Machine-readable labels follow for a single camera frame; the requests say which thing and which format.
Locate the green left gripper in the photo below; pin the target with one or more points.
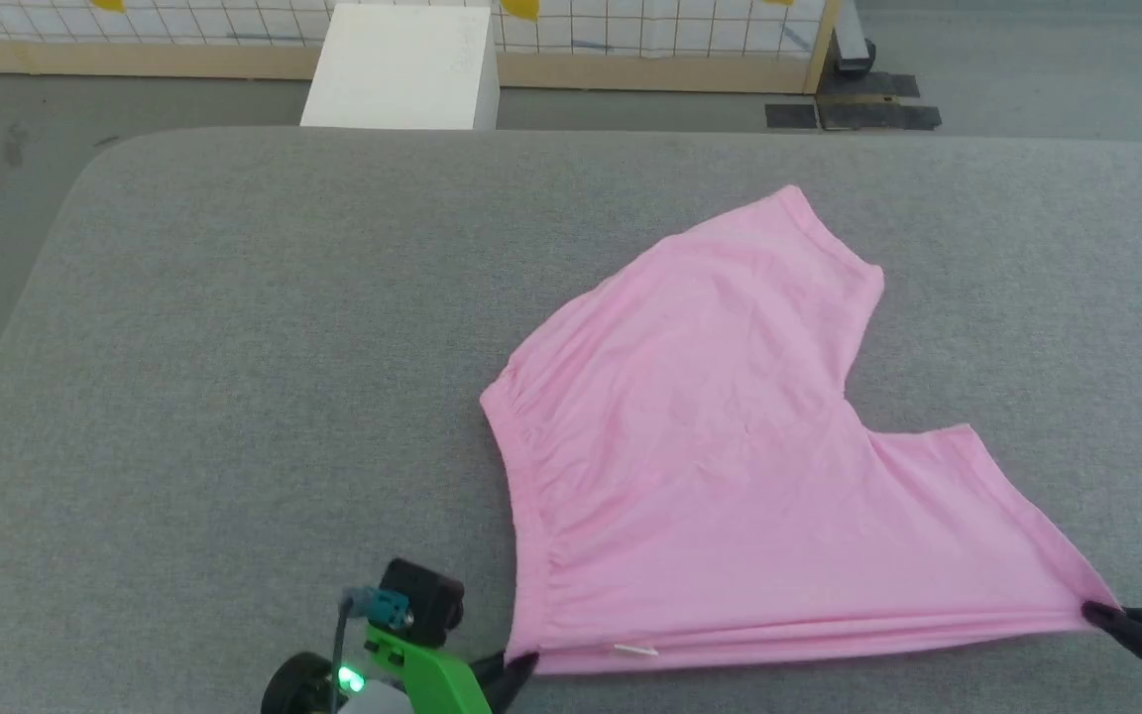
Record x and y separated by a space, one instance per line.
432 684

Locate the pink garment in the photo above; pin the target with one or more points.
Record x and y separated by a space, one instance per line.
730 446

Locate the grey fabric sofa cushion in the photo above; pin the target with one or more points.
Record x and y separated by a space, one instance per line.
234 397

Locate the black floor tape patches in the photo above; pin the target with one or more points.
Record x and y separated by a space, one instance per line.
858 111

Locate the white box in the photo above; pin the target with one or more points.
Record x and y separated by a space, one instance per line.
402 69

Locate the yellow sticker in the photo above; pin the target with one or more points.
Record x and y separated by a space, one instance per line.
521 8
107 4

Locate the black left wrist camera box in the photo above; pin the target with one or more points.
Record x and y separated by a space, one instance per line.
427 595

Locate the teal left camera connector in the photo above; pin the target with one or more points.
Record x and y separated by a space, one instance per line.
381 605

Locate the wooden frame with grid panel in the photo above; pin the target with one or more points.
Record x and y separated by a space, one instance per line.
630 71

